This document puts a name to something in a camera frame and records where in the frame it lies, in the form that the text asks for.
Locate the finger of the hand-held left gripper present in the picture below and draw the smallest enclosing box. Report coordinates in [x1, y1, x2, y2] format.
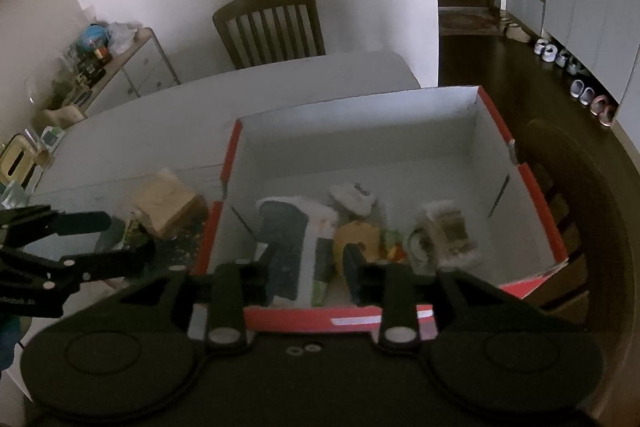
[30, 239, 157, 293]
[0, 204, 113, 242]

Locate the pair of beige slippers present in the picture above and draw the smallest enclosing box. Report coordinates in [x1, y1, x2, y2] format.
[502, 21, 532, 44]

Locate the red cardboard box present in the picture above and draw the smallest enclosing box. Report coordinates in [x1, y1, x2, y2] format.
[192, 86, 571, 343]

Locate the white pouch dark print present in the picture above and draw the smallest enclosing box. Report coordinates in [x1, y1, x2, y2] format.
[329, 183, 377, 216]

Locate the beige tissue box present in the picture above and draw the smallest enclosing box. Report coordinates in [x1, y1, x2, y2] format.
[0, 134, 43, 182]

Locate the cotton swab pack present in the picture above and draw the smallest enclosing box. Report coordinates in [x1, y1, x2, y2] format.
[420, 202, 481, 267]

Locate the green yellow packet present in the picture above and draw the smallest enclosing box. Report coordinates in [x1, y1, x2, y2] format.
[124, 219, 153, 244]

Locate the dark teal pouch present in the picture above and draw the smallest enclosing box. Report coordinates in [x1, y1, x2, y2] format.
[261, 201, 309, 304]

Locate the patterned doormat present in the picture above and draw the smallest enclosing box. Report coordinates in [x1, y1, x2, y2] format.
[439, 9, 501, 36]

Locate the blue cloth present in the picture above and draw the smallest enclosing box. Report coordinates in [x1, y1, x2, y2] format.
[0, 314, 25, 372]

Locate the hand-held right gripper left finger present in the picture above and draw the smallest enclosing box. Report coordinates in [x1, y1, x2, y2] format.
[120, 247, 281, 353]

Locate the light wooden sideboard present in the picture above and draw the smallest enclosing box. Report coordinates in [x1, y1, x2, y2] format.
[35, 27, 182, 128]

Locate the pile of small toys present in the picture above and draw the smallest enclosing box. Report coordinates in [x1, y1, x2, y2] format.
[50, 47, 108, 102]

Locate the grey cabinet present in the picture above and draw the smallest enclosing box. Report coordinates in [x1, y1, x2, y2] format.
[506, 0, 640, 128]

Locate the dark wooden chair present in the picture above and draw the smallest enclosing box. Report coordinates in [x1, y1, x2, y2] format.
[212, 0, 327, 70]
[515, 119, 623, 333]

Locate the beige rounded object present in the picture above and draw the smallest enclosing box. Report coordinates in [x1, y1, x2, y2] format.
[40, 104, 86, 128]

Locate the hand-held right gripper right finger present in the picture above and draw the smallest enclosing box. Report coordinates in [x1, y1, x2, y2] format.
[341, 243, 506, 353]

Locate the clear plastic bag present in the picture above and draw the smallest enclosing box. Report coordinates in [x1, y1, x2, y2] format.
[106, 22, 138, 54]

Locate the yellow plush toy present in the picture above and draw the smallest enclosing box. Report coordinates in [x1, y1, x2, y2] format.
[334, 223, 382, 275]

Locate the row of shoes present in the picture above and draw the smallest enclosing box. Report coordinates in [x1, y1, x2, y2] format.
[532, 37, 618, 128]

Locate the green white tape roll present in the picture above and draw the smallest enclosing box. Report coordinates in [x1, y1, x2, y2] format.
[406, 228, 437, 266]

